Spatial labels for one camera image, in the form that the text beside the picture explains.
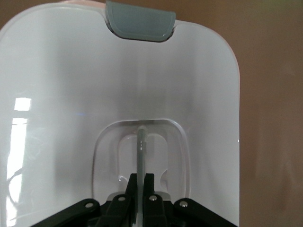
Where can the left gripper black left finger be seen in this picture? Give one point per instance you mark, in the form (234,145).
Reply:
(120,210)

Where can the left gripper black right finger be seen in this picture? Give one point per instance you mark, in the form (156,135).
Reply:
(155,210)

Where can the grey lid latch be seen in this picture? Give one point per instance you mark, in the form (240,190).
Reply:
(139,21)

